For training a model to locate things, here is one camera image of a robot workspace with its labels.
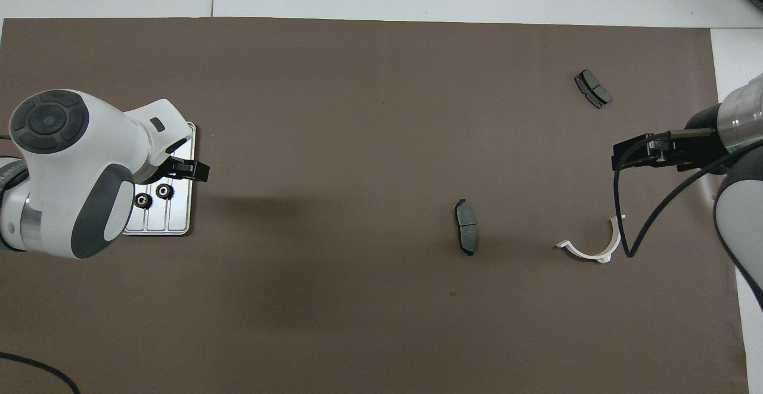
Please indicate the white curved plastic clip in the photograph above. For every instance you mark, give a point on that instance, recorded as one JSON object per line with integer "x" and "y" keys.
{"x": 590, "y": 255}

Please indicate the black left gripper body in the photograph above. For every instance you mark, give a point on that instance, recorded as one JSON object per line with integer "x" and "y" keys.
{"x": 170, "y": 170}

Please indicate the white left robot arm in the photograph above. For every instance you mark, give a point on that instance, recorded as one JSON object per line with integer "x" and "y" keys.
{"x": 65, "y": 179}

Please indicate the dark grey brake pad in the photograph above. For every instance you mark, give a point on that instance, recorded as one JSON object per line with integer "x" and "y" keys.
{"x": 466, "y": 227}
{"x": 593, "y": 88}

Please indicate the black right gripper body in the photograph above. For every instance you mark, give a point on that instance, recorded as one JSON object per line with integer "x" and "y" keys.
{"x": 700, "y": 155}

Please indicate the black rubber bushing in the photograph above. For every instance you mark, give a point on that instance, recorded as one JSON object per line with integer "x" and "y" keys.
{"x": 164, "y": 191}

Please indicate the black bearing gear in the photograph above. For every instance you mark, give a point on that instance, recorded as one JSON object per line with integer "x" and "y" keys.
{"x": 141, "y": 201}

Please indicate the silver metal tray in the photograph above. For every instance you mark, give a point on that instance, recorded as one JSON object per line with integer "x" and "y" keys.
{"x": 179, "y": 215}

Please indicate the brown table mat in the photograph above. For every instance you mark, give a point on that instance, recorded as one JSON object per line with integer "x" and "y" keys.
{"x": 357, "y": 143}

